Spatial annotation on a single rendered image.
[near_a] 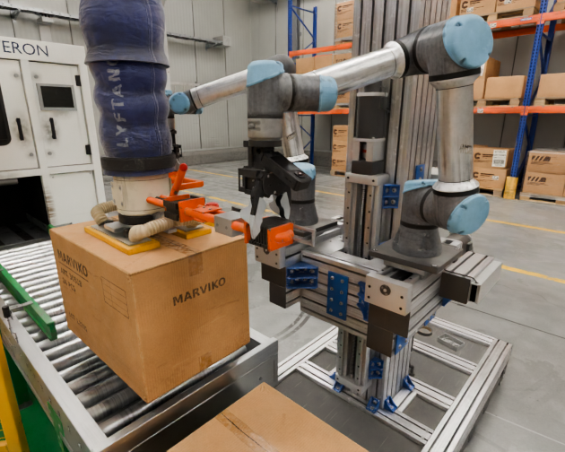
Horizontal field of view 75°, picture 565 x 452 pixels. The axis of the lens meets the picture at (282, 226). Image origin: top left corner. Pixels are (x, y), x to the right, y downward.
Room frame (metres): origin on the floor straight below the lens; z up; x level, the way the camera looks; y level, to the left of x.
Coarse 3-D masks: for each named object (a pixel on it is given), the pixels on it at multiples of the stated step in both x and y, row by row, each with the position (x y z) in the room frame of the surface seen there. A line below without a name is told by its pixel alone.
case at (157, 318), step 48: (96, 240) 1.12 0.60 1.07; (192, 240) 1.11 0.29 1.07; (240, 240) 1.13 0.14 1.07; (96, 288) 1.01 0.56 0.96; (144, 288) 0.88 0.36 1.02; (192, 288) 0.98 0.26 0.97; (240, 288) 1.12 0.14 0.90; (96, 336) 1.06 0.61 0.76; (144, 336) 0.87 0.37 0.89; (192, 336) 0.97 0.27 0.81; (240, 336) 1.12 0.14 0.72; (144, 384) 0.85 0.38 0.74
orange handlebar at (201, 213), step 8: (184, 184) 1.36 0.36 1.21; (192, 184) 1.38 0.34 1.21; (200, 184) 1.40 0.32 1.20; (152, 200) 1.10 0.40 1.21; (160, 200) 1.08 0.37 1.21; (200, 208) 0.96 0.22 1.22; (208, 208) 0.96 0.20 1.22; (216, 208) 0.96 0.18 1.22; (192, 216) 0.96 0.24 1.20; (200, 216) 0.93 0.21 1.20; (208, 216) 0.90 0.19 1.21; (232, 224) 0.84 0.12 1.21; (240, 224) 0.82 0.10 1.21; (288, 232) 0.75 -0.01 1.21; (280, 240) 0.74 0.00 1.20; (288, 240) 0.75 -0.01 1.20
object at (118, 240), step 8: (96, 224) 1.22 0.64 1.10; (88, 232) 1.19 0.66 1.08; (96, 232) 1.15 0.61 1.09; (104, 232) 1.13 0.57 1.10; (112, 232) 1.13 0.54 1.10; (120, 232) 1.13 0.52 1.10; (128, 232) 1.07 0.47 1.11; (104, 240) 1.10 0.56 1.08; (112, 240) 1.06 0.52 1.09; (120, 240) 1.05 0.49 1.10; (128, 240) 1.04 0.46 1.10; (144, 240) 1.04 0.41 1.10; (152, 240) 1.06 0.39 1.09; (120, 248) 1.02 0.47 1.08; (128, 248) 0.99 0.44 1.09; (136, 248) 1.00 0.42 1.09; (144, 248) 1.02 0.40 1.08; (152, 248) 1.04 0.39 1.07
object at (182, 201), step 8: (168, 200) 1.03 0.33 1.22; (176, 200) 1.05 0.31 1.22; (184, 200) 1.05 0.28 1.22; (192, 200) 1.00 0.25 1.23; (200, 200) 1.02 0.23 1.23; (168, 208) 1.02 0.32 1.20; (176, 208) 0.97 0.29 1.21; (184, 208) 0.98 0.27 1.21; (192, 208) 1.00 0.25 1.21; (168, 216) 1.00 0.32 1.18; (176, 216) 0.97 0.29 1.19; (184, 216) 0.98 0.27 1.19
